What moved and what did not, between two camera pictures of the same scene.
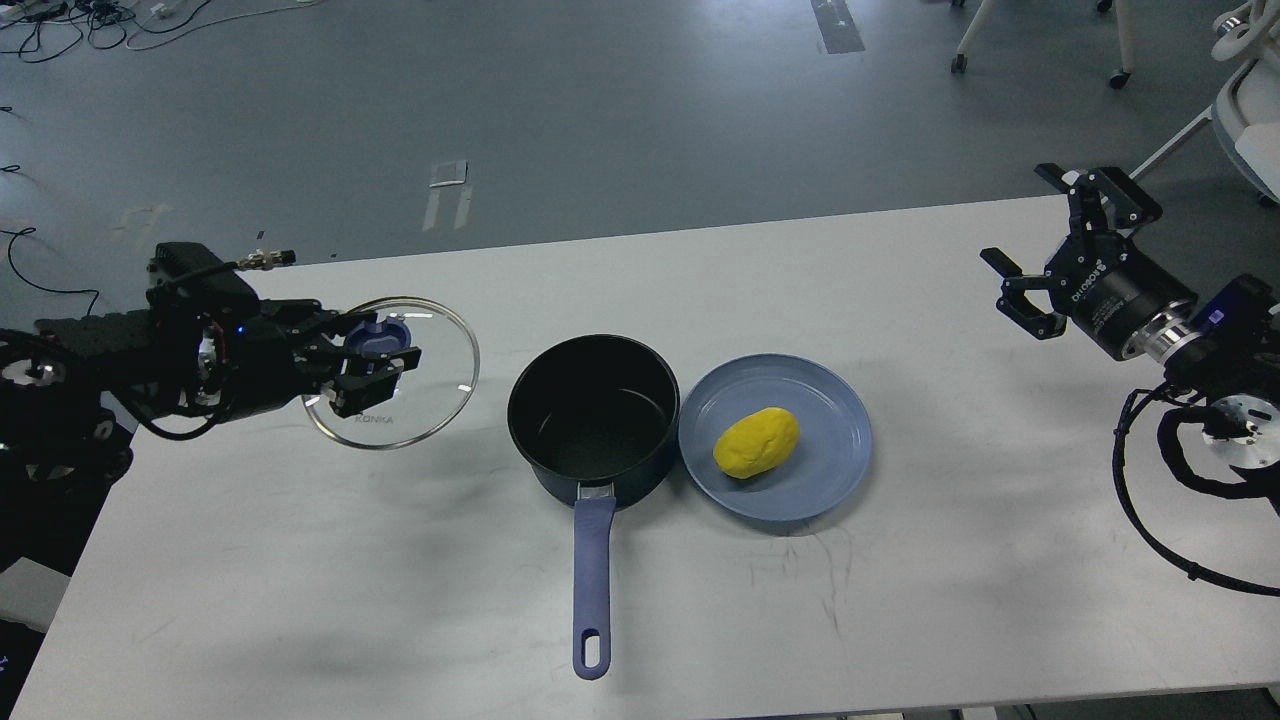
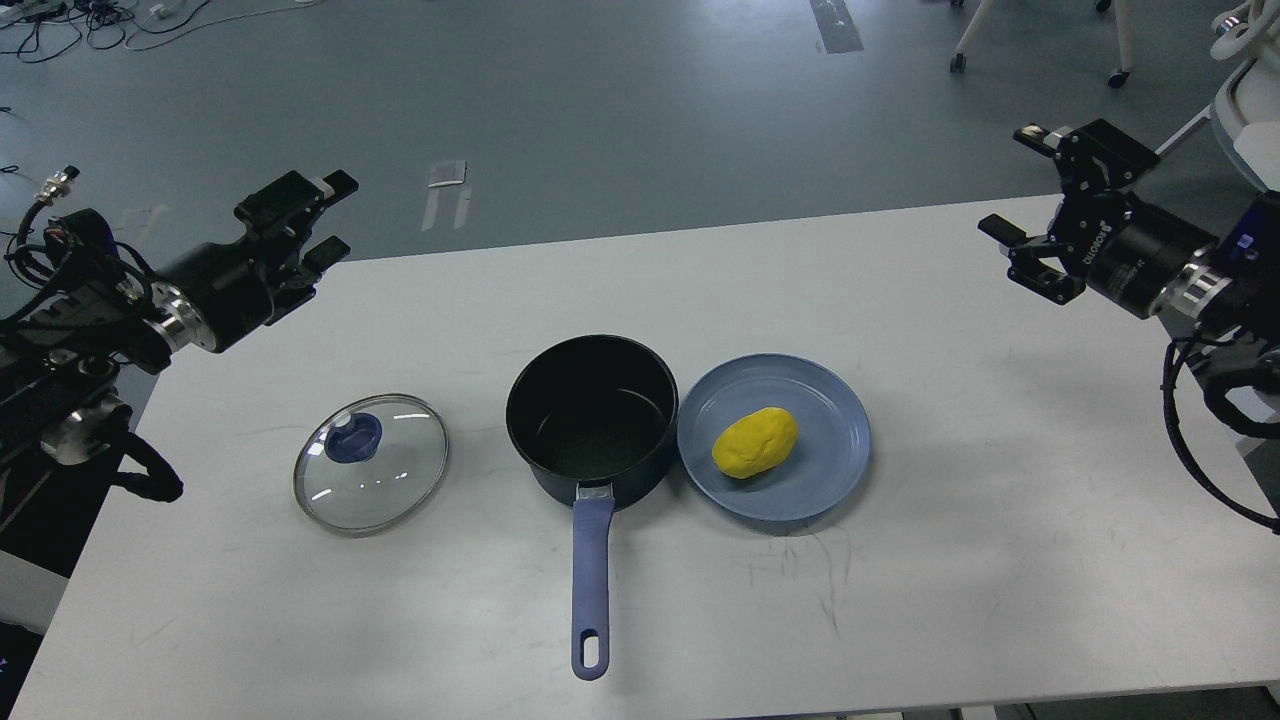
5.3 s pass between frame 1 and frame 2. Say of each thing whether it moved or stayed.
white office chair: stayed
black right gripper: moved
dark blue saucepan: stayed
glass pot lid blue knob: moved
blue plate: stayed
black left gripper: moved
